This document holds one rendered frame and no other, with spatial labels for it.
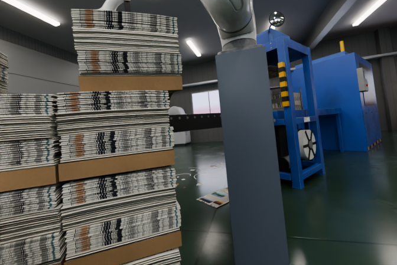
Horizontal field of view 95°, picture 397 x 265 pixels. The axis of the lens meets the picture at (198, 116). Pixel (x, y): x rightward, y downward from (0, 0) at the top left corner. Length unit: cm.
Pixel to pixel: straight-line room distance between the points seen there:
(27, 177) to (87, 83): 26
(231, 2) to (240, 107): 36
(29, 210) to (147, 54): 49
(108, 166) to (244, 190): 51
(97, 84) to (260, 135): 58
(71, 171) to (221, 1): 64
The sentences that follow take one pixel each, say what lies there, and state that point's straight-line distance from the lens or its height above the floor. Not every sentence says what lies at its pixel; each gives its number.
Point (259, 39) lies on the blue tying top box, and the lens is 250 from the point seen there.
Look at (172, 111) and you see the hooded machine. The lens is 711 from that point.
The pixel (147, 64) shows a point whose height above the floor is 91.
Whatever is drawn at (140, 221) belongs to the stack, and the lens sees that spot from 59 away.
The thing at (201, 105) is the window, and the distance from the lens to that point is 758.
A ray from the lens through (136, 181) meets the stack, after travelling 56.
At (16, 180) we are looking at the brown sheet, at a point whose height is 63.
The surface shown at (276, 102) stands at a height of 94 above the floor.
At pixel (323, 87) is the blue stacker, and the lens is 438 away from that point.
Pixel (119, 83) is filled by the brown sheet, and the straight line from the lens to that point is 57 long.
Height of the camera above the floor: 71
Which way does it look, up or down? 3 degrees up
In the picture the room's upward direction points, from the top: 5 degrees counter-clockwise
